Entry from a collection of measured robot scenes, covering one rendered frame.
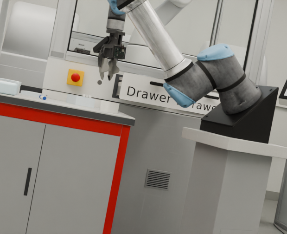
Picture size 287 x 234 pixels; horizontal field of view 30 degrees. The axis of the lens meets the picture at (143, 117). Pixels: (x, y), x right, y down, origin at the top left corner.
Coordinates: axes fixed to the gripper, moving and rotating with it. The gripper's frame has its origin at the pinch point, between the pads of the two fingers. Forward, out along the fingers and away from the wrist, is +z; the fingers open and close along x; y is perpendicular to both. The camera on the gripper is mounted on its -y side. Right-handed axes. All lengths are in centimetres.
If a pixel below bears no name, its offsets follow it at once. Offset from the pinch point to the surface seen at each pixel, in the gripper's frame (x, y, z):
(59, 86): -4.8, -27.0, 7.4
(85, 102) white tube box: -10.1, 2.1, 11.7
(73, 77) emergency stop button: -4.0, -17.9, 2.3
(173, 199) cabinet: 45, 9, 54
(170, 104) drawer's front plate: 14.9, 27.0, 7.3
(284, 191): 259, -64, 77
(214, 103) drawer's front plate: 56, 16, 5
